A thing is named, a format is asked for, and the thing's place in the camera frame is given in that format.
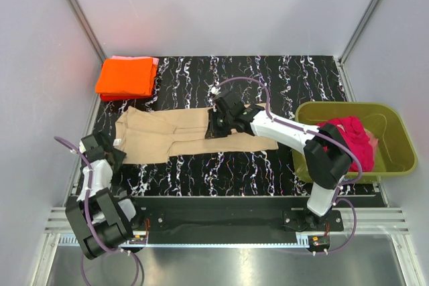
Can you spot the aluminium frame post right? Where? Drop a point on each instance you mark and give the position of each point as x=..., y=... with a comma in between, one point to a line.
x=368, y=13

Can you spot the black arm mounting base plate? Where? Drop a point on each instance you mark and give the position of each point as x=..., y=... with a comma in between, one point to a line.
x=149, y=204

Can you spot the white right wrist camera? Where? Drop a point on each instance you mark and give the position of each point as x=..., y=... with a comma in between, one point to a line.
x=215, y=91

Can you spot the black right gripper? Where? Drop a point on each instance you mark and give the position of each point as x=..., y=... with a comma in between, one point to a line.
x=214, y=124

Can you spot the aluminium frame post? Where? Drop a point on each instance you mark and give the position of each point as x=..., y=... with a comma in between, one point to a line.
x=368, y=13
x=87, y=29

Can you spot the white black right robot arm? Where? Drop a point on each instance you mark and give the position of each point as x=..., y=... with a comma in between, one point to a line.
x=325, y=151

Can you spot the folded pink t shirt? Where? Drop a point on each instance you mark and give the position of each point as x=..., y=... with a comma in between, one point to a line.
x=155, y=61

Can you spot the olive green plastic bin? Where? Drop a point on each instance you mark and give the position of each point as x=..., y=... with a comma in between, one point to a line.
x=394, y=156

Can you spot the crumpled dusty pink t shirt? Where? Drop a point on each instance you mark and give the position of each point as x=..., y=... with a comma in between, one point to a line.
x=373, y=141

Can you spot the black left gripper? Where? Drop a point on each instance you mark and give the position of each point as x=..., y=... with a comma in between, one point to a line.
x=114, y=153

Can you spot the folded orange t shirt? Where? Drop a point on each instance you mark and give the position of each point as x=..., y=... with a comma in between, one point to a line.
x=122, y=77

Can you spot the left power connector board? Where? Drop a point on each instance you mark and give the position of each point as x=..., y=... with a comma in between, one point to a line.
x=139, y=239

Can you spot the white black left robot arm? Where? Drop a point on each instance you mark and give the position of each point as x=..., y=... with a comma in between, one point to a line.
x=100, y=221

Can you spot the crumpled magenta t shirt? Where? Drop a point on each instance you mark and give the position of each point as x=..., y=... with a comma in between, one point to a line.
x=353, y=133

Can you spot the beige t shirt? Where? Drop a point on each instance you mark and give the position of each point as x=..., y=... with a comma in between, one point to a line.
x=154, y=137

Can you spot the power connector board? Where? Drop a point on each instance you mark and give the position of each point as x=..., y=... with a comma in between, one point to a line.
x=319, y=241
x=139, y=239

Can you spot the right power connector board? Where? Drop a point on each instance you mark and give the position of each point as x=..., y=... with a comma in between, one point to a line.
x=319, y=241

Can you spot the aluminium frame post left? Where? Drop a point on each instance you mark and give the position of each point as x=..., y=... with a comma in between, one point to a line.
x=87, y=29

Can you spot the folded red t shirt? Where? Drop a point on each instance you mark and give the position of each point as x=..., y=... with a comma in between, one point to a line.
x=107, y=97

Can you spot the aluminium front rail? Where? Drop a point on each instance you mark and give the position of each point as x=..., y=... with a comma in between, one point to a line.
x=259, y=228

